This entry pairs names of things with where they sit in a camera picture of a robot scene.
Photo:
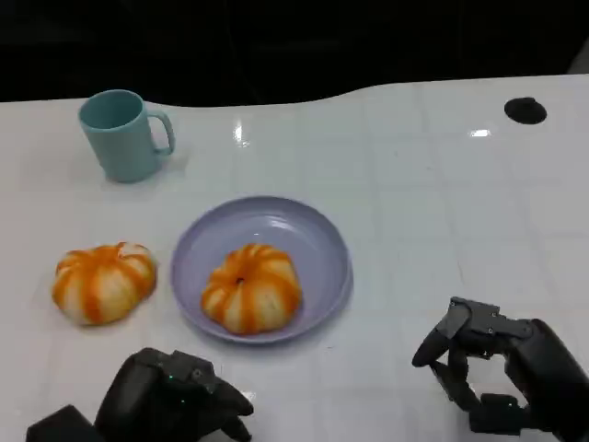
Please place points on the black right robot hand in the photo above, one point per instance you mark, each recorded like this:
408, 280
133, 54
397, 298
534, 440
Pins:
547, 364

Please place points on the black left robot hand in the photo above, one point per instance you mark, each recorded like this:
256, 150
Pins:
147, 400

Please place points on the orange and white bread roll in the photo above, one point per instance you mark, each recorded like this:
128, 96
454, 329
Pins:
250, 290
103, 283

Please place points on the lilac plate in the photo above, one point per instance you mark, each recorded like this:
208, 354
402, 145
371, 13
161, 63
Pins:
294, 225

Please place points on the pale green mug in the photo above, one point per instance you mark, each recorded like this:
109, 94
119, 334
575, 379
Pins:
122, 147

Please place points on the black round table grommet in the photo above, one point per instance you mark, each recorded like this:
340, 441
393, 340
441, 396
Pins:
525, 110

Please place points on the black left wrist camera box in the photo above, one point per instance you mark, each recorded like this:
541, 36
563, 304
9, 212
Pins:
62, 426

